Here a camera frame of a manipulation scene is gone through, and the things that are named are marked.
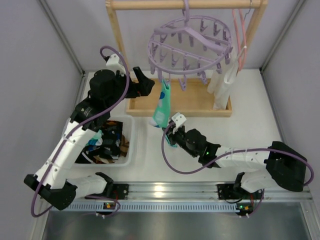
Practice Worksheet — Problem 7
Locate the black blue sock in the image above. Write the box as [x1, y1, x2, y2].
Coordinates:
[75, 120, 123, 164]

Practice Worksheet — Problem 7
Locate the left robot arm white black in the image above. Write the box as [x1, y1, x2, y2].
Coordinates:
[24, 67, 155, 211]

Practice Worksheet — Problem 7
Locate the pink clothes hanger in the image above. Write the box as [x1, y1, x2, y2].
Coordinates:
[232, 9, 248, 72]

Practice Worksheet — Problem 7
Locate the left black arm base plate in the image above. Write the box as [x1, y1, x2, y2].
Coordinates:
[84, 183, 130, 200]

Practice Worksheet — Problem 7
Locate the brown tan argyle sock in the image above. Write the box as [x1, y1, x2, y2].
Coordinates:
[119, 135, 130, 157]

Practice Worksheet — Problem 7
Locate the aluminium rail frame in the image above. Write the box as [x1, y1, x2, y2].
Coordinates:
[64, 182, 313, 213]

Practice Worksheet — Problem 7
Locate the wooden clothes rack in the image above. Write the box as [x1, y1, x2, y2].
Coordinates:
[105, 0, 268, 117]

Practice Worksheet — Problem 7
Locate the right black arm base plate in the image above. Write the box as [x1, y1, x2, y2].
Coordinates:
[217, 183, 262, 200]

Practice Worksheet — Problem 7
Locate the mint green sock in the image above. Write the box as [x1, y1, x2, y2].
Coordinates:
[149, 79, 178, 148]
[86, 130, 103, 146]

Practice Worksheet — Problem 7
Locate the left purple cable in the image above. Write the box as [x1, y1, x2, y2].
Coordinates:
[30, 45, 131, 218]

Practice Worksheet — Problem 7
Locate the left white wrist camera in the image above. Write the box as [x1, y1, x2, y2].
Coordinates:
[105, 53, 126, 76]

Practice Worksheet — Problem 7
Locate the white hanging cloth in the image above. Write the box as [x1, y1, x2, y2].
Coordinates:
[207, 49, 244, 110]

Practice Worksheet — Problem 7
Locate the brown tan striped sock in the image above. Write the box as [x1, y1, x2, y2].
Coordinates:
[90, 155, 118, 165]

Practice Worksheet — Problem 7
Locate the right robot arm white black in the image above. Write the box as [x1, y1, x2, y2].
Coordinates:
[165, 126, 308, 193]

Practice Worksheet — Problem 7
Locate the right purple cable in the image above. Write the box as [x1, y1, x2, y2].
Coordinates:
[161, 122, 315, 187]

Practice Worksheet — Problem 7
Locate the white plastic basket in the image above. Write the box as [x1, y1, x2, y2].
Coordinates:
[74, 115, 137, 168]

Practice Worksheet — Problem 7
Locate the purple cable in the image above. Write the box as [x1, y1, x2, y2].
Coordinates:
[30, 45, 131, 218]
[161, 122, 315, 187]

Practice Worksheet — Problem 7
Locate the purple round clip hanger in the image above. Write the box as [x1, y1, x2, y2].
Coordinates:
[147, 0, 233, 91]

